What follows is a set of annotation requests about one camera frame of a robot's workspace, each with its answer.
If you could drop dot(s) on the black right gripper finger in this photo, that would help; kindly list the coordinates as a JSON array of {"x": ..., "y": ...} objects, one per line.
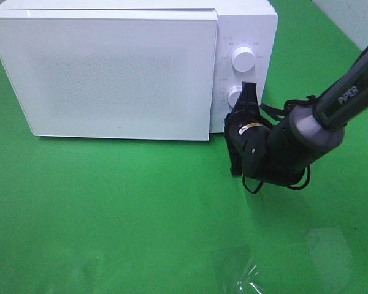
[{"x": 247, "y": 101}]

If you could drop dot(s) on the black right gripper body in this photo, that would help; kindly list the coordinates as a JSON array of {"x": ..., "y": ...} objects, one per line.
[{"x": 246, "y": 136}]

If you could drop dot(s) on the white microwave knob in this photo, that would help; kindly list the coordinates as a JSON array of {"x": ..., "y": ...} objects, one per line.
[
  {"x": 243, "y": 59},
  {"x": 233, "y": 95}
]

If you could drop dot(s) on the white microwave door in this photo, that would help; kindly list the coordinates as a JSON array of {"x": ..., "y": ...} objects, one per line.
[{"x": 140, "y": 74}]

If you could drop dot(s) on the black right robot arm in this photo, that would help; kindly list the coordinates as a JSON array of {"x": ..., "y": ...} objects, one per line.
[{"x": 278, "y": 146}]

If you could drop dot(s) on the white microwave oven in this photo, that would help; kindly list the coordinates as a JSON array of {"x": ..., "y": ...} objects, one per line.
[{"x": 239, "y": 23}]

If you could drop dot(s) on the clear tape strip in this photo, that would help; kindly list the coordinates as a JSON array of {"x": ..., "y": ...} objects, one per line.
[{"x": 248, "y": 282}]

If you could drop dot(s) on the clear tape patch right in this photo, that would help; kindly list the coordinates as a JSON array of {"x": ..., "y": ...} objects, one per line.
[{"x": 331, "y": 257}]

